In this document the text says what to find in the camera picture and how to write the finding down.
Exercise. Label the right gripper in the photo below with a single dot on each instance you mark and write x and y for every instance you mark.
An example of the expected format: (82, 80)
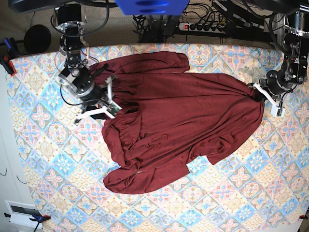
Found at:
(81, 83)

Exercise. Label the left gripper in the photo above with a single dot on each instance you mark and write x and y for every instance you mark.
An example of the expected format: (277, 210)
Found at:
(274, 84)

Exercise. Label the dark red t-shirt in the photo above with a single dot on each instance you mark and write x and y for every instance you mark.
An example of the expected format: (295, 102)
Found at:
(170, 116)

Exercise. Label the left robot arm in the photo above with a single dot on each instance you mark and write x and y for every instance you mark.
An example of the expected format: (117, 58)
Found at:
(295, 45)

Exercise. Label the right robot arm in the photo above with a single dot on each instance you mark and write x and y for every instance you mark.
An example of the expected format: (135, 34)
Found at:
(68, 20)

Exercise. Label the blue orange clamp upper left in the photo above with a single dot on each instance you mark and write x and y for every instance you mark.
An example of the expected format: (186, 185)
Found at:
(5, 61)

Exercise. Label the blue orange clamp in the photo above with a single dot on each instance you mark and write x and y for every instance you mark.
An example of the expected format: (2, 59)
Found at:
(39, 218)
(5, 61)

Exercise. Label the white power strip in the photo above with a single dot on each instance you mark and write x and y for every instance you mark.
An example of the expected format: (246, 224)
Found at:
(200, 27)

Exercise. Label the patterned tile tablecloth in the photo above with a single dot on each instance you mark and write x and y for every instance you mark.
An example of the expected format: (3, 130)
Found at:
(263, 185)

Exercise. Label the orange clamp lower right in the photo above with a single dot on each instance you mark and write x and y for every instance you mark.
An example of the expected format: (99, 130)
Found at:
(303, 217)

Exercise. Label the blue orange clamp lower left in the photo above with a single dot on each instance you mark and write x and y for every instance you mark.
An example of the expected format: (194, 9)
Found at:
(39, 218)

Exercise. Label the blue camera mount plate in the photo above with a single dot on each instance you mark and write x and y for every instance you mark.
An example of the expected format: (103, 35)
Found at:
(152, 7)

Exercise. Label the white wall outlet box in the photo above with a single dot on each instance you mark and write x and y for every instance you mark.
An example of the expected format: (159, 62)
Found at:
(21, 208)

